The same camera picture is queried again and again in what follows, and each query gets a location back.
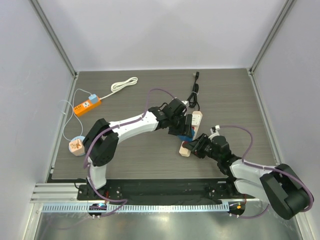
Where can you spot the light blue usb charger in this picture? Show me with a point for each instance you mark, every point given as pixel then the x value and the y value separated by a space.
pixel 93 98

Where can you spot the round blue pink socket hub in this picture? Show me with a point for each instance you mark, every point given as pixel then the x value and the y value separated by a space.
pixel 76 146

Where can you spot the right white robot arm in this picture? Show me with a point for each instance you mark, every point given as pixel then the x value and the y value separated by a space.
pixel 279 186

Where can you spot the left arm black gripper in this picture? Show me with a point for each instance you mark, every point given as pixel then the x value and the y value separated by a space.
pixel 185 129

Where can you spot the blue cube plug adapter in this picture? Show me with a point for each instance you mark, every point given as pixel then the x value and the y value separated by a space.
pixel 184 138

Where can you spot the beige power strip red sockets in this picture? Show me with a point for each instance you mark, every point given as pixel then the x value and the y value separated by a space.
pixel 195 124

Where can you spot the orange power strip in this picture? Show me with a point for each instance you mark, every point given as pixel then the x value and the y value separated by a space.
pixel 85 107

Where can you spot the white slotted cable duct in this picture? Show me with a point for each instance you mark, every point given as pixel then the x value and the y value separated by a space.
pixel 90 207

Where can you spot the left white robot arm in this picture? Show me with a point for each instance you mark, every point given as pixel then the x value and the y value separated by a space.
pixel 102 140

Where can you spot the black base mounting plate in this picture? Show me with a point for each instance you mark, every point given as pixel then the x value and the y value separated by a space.
pixel 171 192

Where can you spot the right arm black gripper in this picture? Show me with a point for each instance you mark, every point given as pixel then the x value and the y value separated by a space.
pixel 198 146

